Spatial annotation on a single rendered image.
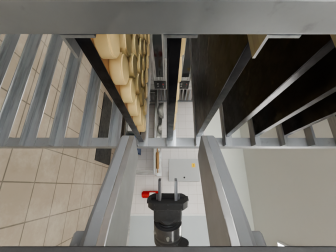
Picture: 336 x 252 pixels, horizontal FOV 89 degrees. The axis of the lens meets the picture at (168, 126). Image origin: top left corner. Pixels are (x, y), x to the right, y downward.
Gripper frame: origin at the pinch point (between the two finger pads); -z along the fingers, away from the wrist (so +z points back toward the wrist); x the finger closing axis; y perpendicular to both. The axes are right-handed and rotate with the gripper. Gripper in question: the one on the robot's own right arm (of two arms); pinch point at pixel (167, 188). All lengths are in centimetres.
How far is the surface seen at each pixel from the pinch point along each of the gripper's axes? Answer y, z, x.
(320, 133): -157, 18, 187
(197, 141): -5.1, -13.5, 9.4
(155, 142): -5.2, -13.1, -4.0
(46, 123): -109, -3, -113
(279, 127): -5.7, -17.8, 35.6
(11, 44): -25, -48, -62
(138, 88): 7.5, -29.5, -6.8
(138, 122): 5.0, -21.1, -7.4
